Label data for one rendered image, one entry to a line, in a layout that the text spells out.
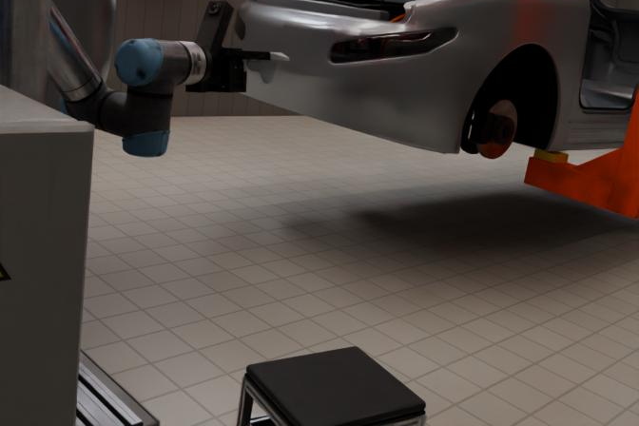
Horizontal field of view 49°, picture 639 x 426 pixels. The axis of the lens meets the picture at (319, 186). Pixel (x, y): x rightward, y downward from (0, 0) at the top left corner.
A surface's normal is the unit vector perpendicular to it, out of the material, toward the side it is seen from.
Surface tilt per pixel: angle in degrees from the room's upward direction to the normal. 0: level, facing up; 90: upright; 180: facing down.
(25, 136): 90
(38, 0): 90
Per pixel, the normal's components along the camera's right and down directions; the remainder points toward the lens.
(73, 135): 0.69, 0.28
